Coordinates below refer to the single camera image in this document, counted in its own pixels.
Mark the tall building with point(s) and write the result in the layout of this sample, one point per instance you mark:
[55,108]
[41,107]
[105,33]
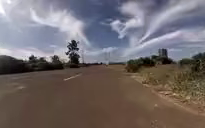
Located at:
[162,52]

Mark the tall lone tree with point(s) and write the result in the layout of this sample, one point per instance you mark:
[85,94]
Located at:
[72,53]

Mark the row of dark bushes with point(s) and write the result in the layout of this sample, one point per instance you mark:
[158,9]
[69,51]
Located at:
[10,65]

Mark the dry grass verge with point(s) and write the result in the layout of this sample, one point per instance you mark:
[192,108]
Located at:
[183,83]

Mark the green bushes on verge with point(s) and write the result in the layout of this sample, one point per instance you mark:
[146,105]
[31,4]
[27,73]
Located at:
[140,62]

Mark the reddish-brown asphalt road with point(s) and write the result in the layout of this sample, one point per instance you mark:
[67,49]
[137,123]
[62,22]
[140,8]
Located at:
[90,100]

